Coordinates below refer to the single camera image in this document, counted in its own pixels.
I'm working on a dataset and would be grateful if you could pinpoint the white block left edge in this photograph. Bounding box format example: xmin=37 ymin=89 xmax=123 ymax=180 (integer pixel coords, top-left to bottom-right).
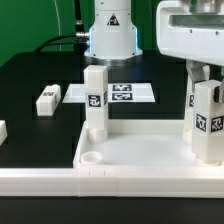
xmin=0 ymin=120 xmax=7 ymax=146

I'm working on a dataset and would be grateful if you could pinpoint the white marker base plate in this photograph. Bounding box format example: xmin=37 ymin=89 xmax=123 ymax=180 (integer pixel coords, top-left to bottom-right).
xmin=63 ymin=83 xmax=155 ymax=103

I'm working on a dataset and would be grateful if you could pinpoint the black cable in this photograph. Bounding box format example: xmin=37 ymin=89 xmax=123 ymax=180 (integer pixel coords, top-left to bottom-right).
xmin=33 ymin=0 xmax=91 ymax=54

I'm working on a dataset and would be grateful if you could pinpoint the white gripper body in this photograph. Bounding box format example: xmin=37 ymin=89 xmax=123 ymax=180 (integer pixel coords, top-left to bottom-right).
xmin=156 ymin=0 xmax=224 ymax=66

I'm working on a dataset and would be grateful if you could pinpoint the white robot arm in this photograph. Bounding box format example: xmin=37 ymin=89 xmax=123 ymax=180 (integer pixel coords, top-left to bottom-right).
xmin=85 ymin=0 xmax=224 ymax=84

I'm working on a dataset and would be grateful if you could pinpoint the white thin cable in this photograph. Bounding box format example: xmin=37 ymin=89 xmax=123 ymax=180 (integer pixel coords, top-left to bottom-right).
xmin=53 ymin=0 xmax=63 ymax=52

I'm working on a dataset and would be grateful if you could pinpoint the white desk top tray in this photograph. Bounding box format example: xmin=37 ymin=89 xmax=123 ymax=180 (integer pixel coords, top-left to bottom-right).
xmin=72 ymin=119 xmax=224 ymax=169

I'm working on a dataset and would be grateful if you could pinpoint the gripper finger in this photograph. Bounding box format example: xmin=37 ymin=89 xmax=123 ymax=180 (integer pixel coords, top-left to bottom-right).
xmin=186 ymin=60 xmax=209 ymax=84
xmin=214 ymin=79 xmax=224 ymax=103

